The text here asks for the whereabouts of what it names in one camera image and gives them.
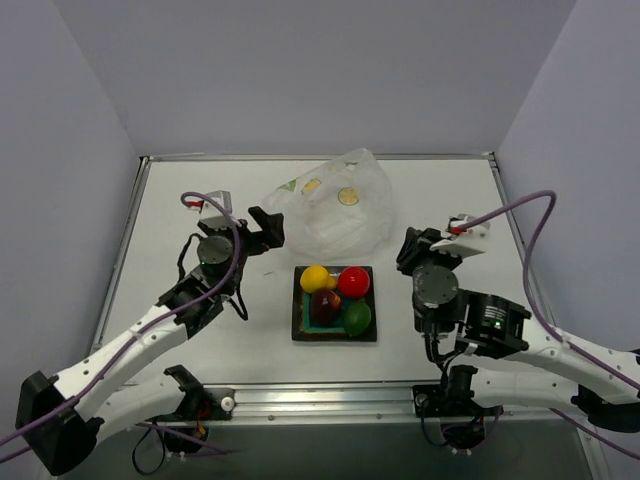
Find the yellow fake lemon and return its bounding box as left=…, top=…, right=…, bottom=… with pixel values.
left=299, top=265, right=337, bottom=294

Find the translucent plastic bag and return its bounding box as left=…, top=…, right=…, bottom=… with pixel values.
left=263, top=148, right=395, bottom=261

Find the green fake fruit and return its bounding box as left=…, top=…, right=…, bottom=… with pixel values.
left=343, top=301, right=372, bottom=337

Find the red fake apple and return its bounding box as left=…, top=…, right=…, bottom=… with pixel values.
left=337, top=266, right=371, bottom=299

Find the dark purple fake fruit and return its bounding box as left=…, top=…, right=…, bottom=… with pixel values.
left=309, top=289, right=342, bottom=327

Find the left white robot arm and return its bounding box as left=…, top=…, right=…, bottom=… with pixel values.
left=15, top=202, right=285, bottom=476

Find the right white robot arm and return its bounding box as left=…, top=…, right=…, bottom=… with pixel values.
left=396, top=228, right=639, bottom=433

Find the teal square ceramic plate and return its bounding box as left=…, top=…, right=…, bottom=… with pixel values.
left=291, top=265, right=378, bottom=343

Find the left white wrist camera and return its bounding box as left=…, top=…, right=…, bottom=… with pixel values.
left=181, top=190, right=234, bottom=229

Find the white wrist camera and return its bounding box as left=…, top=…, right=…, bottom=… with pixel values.
left=181, top=190, right=234, bottom=229
left=430, top=214, right=490, bottom=258

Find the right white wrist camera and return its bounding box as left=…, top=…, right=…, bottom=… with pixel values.
left=430, top=214, right=490, bottom=258

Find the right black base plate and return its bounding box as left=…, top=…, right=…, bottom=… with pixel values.
left=411, top=383, right=503, bottom=418

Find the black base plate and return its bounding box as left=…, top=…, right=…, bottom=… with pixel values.
left=411, top=383, right=503, bottom=418
left=152, top=387, right=236, bottom=422

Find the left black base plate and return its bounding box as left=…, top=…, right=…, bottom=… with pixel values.
left=152, top=387, right=236, bottom=422

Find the aluminium mounting rail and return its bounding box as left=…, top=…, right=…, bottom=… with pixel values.
left=202, top=382, right=597, bottom=426

